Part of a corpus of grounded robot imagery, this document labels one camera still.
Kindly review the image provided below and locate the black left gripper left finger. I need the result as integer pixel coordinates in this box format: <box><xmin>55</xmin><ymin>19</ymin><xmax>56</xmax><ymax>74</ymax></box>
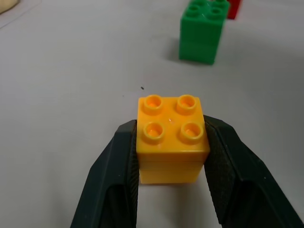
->
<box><xmin>69</xmin><ymin>119</ymin><xmax>140</xmax><ymax>228</ymax></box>

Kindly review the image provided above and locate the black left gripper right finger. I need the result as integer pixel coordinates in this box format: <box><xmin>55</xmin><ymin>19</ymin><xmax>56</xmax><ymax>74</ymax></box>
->
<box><xmin>203</xmin><ymin>114</ymin><xmax>304</xmax><ymax>228</ymax></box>

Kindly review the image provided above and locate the yellow studded building block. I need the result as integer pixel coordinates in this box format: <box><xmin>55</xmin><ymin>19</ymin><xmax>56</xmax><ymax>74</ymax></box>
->
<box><xmin>137</xmin><ymin>94</ymin><xmax>211</xmax><ymax>185</ymax></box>

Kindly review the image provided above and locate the green studded building block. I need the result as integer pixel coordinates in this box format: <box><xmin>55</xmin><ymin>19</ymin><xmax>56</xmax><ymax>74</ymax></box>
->
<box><xmin>178</xmin><ymin>0</ymin><xmax>230</xmax><ymax>65</ymax></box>

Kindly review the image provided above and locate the red studded building block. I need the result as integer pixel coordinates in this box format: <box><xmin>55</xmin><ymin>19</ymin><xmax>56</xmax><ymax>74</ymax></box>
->
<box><xmin>227</xmin><ymin>0</ymin><xmax>242</xmax><ymax>20</ymax></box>

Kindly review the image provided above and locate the cream rounded object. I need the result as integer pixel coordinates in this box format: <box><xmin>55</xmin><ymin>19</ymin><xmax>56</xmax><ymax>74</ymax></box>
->
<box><xmin>0</xmin><ymin>0</ymin><xmax>20</xmax><ymax>14</ymax></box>

